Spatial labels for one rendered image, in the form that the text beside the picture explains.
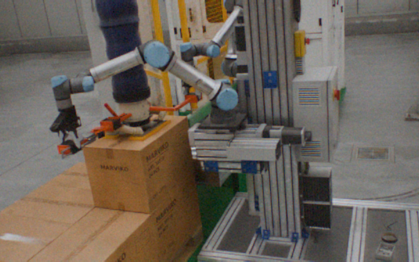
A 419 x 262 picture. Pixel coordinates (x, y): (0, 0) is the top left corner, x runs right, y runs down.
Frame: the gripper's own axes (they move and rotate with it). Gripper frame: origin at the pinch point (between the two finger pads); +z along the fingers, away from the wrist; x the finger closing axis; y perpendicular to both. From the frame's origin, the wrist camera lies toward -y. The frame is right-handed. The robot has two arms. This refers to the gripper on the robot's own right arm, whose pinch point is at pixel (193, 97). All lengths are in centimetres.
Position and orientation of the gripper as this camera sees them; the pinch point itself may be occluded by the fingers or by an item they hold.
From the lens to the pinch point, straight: 299.2
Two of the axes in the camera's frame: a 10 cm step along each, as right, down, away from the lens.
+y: -4.0, 3.5, -8.5
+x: 9.1, 0.5, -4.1
